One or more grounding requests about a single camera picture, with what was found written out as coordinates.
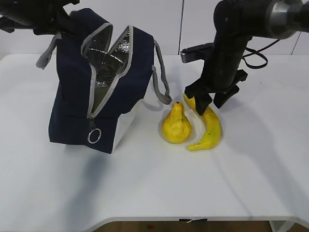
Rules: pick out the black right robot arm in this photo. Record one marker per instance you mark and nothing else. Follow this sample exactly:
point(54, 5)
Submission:
point(236, 23)

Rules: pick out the yellow pear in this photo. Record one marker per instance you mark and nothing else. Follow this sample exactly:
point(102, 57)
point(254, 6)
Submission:
point(176, 128)

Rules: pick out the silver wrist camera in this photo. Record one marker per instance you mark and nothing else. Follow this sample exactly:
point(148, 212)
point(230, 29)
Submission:
point(198, 52)

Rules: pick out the black tape on table edge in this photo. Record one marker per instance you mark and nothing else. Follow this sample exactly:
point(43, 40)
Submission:
point(189, 220)

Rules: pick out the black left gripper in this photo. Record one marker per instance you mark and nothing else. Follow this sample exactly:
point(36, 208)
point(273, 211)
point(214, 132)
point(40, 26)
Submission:
point(43, 17)

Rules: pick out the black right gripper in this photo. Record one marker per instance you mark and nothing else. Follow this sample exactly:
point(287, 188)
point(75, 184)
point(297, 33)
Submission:
point(219, 71)

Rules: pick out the yellow banana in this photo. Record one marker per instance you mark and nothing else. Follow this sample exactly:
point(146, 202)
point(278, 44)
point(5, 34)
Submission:
point(212, 124)

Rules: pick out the navy blue lunch bag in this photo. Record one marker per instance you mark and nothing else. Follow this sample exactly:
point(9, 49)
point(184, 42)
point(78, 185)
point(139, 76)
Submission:
point(101, 83)

